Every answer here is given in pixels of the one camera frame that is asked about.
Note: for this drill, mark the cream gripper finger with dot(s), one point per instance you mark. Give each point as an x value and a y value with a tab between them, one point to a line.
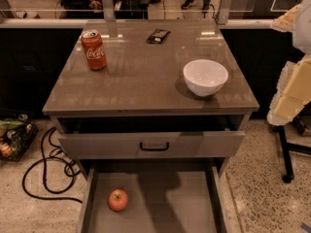
293	92
285	22

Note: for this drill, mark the red apple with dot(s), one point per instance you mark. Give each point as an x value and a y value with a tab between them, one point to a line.
117	200

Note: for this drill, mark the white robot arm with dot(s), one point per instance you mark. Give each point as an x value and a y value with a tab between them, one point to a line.
302	30

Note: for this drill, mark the grey drawer cabinet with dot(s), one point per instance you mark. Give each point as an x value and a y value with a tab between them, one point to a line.
142	89

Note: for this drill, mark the grey top drawer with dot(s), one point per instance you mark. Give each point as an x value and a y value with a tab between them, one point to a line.
191	144

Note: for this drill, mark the grey drawer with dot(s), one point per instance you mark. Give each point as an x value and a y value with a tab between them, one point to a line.
164	200
191	144

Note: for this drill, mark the grey middle drawer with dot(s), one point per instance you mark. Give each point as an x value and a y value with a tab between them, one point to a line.
164	200

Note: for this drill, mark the black stand leg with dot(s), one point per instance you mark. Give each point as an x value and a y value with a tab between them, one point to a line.
304	130

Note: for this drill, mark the white ceramic bowl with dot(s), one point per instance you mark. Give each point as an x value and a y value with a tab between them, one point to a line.
204	77

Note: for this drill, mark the black snack packet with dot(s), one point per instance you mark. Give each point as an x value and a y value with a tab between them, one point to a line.
158	36

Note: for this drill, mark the red Coca-Cola can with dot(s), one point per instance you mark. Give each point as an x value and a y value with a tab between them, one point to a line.
94	49

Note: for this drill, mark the black drawer handle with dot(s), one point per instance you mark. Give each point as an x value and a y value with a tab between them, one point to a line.
163	147

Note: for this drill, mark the glass barrier rail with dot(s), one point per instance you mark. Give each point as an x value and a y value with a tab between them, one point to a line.
232	14

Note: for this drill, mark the black wire basket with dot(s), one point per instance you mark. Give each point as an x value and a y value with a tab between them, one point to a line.
16	136

